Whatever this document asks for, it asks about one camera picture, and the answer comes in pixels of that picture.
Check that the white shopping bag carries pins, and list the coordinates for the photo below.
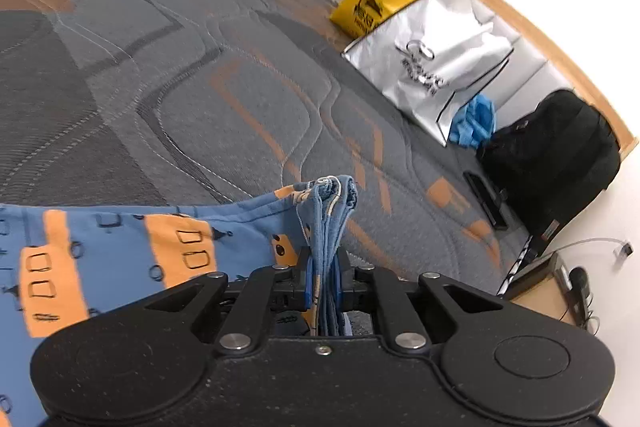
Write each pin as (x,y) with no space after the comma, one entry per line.
(429,59)

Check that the wooden padded headboard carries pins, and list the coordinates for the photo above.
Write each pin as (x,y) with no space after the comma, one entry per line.
(540,66)

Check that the grey orange quilted mattress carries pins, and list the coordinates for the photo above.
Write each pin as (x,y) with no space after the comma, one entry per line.
(156,102)

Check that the black backpack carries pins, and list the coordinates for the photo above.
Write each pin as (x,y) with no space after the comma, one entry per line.
(551,163)

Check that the blue crumpled cloth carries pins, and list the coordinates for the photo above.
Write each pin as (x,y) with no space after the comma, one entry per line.
(474,123)

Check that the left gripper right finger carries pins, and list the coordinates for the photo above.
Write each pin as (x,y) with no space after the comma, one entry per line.
(379,293)

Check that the wooden bedside table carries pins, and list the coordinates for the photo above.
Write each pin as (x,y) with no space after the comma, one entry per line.
(548,287)

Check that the blue pants with orange cars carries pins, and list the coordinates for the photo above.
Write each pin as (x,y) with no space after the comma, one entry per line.
(62,265)

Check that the yellow shopping bag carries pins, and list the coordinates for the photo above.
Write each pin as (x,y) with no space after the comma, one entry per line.
(359,17)

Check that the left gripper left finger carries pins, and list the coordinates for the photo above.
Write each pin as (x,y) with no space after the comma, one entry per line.
(252,304)

